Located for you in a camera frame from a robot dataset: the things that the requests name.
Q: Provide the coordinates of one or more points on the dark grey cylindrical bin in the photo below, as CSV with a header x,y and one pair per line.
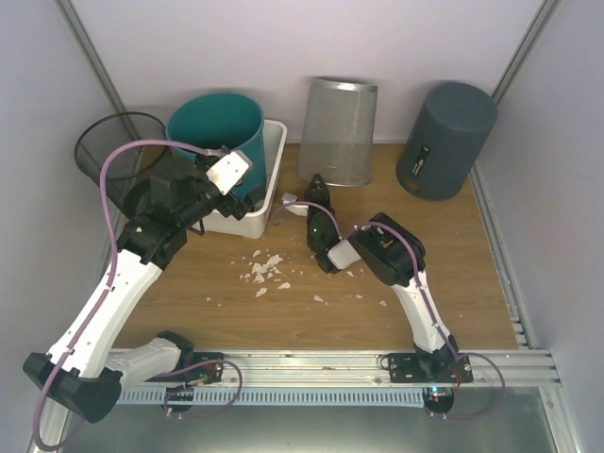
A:
x,y
452,127

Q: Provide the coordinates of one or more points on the aluminium frame post right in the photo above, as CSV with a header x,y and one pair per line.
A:
x,y
536,28

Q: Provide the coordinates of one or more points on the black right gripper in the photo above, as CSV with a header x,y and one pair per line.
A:
x,y
322,195

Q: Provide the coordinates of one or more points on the teal plastic bin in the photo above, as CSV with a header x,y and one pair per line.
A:
x,y
224,119

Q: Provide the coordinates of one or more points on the aluminium front rail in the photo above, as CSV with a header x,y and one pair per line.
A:
x,y
366,368

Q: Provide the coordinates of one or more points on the aluminium frame post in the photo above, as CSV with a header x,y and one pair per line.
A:
x,y
76,26
536,28

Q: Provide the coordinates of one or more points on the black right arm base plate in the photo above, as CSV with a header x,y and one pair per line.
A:
x,y
409,367

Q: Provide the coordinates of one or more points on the silver mesh metal bin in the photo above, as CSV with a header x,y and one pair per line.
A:
x,y
338,131

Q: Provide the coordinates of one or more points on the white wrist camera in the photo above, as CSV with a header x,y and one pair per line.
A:
x,y
293,205
228,171

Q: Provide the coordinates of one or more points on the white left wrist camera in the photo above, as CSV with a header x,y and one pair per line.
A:
x,y
228,171

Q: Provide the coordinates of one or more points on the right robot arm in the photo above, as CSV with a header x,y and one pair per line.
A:
x,y
396,258

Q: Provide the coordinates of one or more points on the grey slotted cable duct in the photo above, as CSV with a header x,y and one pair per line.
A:
x,y
267,396

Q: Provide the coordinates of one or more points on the black wire mesh bin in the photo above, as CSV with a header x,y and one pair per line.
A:
x,y
128,175

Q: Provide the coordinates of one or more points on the aluminium frame post left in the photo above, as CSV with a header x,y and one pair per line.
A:
x,y
76,26

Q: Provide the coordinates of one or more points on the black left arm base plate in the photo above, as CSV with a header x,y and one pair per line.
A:
x,y
205,374

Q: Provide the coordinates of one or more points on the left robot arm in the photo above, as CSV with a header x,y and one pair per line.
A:
x,y
78,371

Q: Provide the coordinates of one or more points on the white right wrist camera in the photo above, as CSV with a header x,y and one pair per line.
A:
x,y
293,205

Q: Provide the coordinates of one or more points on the white plastic shard pile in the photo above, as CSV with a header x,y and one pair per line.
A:
x,y
262,266

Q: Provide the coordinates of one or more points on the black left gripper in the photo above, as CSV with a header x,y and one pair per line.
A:
x,y
230,207

